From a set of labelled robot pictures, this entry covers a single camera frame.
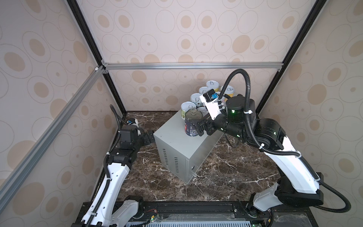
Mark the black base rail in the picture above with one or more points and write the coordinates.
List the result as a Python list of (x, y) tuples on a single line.
[(219, 214)]

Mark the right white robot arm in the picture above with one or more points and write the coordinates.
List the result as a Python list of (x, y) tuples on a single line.
[(232, 111)]

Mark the green label can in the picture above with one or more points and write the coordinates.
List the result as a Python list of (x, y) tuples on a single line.
[(185, 107)]

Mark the black corner frame post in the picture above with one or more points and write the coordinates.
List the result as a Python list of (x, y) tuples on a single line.
[(89, 38), (302, 34)]

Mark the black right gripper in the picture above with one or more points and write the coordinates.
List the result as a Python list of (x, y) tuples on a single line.
[(207, 122)]

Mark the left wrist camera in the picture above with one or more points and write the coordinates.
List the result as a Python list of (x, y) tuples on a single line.
[(133, 121)]

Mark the grey metal cabinet box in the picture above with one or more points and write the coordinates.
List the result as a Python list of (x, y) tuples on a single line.
[(181, 154)]

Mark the light blue bear can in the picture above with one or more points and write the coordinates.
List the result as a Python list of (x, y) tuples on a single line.
[(204, 90)]

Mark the black red label can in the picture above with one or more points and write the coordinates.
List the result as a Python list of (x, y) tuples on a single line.
[(192, 117)]

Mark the silver horizontal back rail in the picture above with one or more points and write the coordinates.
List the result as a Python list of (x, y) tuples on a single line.
[(193, 66)]

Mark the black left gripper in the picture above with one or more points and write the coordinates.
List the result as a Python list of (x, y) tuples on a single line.
[(148, 139)]

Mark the yellow fruit label can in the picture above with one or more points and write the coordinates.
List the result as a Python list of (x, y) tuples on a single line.
[(212, 84)]

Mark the teal brown label can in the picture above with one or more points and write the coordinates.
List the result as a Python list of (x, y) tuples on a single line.
[(195, 98)]

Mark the black corner frame post right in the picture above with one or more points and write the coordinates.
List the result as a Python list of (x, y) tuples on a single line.
[(302, 34)]

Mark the yellow orange label can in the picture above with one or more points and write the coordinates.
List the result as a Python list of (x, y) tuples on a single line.
[(229, 91)]

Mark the silver left side rail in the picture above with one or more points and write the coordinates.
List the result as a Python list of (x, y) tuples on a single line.
[(24, 168)]

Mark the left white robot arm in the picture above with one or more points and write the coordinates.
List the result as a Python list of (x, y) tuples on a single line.
[(130, 138)]

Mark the black corner frame post left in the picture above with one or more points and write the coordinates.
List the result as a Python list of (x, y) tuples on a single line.
[(89, 38)]

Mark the purple white label can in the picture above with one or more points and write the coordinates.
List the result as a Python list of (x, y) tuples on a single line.
[(203, 110)]

